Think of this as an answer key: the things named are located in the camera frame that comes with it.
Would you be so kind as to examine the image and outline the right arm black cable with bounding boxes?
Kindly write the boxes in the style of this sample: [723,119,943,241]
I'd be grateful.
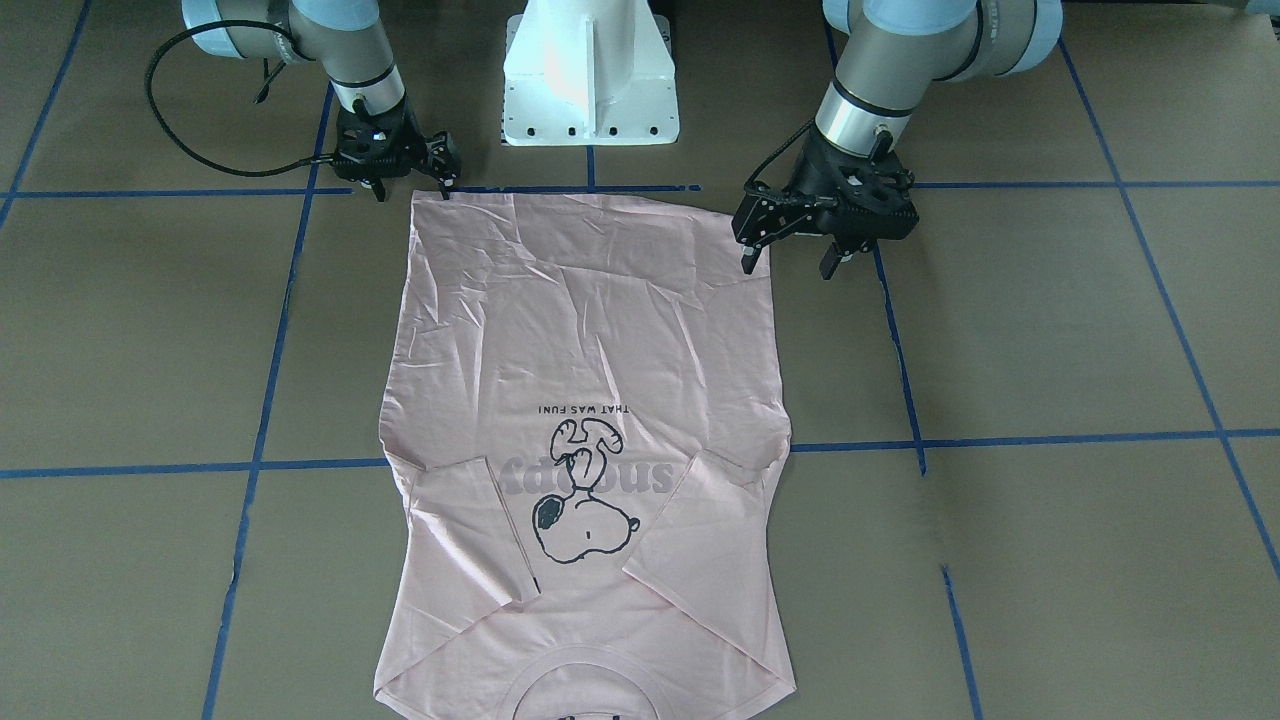
[145,22,346,179]

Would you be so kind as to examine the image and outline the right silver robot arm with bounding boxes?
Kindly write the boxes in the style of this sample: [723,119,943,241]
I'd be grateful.
[143,1,461,201]

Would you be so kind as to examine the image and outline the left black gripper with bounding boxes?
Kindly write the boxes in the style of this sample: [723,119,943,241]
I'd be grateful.
[732,129,919,281]

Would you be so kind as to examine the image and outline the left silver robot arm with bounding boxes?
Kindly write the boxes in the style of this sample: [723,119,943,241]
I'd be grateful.
[732,1,1062,279]

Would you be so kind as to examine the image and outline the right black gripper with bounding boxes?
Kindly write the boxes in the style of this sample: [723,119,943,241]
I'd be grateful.
[332,97,462,202]

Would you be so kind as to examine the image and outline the pink Snoopy t-shirt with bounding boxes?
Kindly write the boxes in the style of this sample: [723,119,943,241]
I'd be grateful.
[374,193,796,719]

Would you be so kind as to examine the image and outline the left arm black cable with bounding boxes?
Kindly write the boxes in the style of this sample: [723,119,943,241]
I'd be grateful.
[742,118,819,197]

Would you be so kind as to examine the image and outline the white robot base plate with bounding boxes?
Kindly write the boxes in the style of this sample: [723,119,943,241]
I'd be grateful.
[500,1,681,147]

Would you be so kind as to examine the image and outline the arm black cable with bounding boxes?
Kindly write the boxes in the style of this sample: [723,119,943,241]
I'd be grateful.
[145,22,346,179]
[742,118,819,197]

